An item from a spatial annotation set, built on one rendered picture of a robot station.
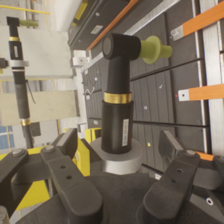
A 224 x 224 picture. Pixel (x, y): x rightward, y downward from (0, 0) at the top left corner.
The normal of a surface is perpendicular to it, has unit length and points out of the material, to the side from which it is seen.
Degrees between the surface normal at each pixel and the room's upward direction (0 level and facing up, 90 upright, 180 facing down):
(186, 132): 0
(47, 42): 90
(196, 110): 0
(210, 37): 0
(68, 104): 90
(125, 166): 79
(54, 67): 90
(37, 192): 90
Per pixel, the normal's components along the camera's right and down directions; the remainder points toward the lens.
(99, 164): 0.47, 0.25
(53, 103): 0.47, 0.00
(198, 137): -0.88, 0.11
